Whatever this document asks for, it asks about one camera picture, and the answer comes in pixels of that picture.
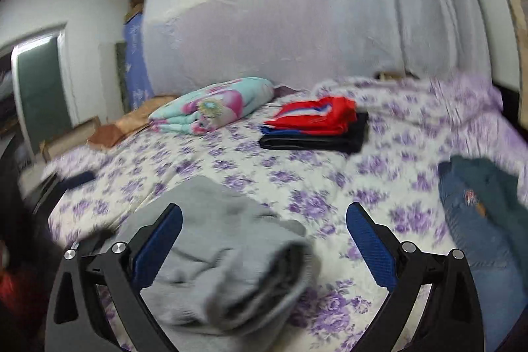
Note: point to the dark teal garment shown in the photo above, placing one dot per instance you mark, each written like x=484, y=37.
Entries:
x=495, y=179

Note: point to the framed wall picture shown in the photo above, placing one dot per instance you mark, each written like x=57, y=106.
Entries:
x=122, y=67

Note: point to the folded red striped garment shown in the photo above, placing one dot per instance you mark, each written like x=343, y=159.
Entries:
x=317, y=115

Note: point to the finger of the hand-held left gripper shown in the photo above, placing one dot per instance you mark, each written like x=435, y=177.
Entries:
x=78, y=179

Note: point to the red cloth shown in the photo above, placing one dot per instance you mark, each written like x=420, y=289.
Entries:
x=18, y=286

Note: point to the green door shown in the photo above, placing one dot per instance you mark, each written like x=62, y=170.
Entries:
x=41, y=88

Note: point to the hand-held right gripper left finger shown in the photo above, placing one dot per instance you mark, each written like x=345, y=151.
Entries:
x=159, y=242

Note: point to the grey sweatshirt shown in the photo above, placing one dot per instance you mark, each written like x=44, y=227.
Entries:
x=231, y=244

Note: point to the folded floral teal pink blanket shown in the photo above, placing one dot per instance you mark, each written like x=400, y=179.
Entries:
x=214, y=102

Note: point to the folded black garment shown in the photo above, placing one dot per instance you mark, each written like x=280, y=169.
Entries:
x=350, y=137

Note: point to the orange brown pillow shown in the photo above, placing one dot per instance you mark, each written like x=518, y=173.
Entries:
x=132, y=119

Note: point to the blue denim jeans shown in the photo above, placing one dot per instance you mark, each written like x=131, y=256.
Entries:
x=482, y=244

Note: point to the white lace cover cloth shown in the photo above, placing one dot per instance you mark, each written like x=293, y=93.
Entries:
x=313, y=22

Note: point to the wooden frame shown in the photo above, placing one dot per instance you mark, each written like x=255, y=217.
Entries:
x=70, y=135

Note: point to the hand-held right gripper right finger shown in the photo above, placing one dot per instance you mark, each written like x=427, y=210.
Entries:
x=369, y=242

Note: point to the bed with purple floral sheet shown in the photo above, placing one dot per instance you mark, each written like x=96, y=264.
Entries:
x=264, y=174

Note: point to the blue floral cloth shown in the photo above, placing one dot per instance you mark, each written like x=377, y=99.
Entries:
x=136, y=63

